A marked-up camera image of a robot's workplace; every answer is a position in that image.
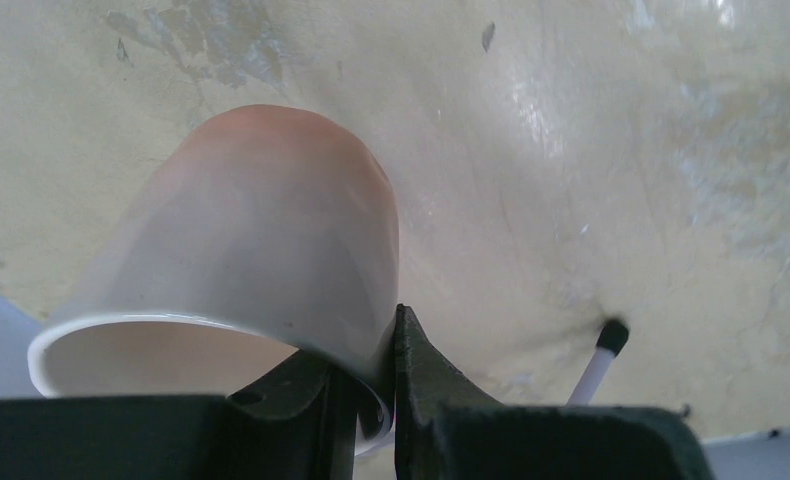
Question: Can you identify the tripod stand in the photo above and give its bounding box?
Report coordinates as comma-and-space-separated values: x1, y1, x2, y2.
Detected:
567, 317, 630, 406

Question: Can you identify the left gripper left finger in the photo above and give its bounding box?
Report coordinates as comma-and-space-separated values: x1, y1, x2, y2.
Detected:
227, 351, 359, 479

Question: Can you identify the pink white mug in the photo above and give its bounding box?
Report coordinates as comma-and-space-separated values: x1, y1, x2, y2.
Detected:
27, 105, 399, 454

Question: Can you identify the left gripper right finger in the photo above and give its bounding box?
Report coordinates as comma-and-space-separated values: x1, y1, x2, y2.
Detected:
393, 304, 539, 479

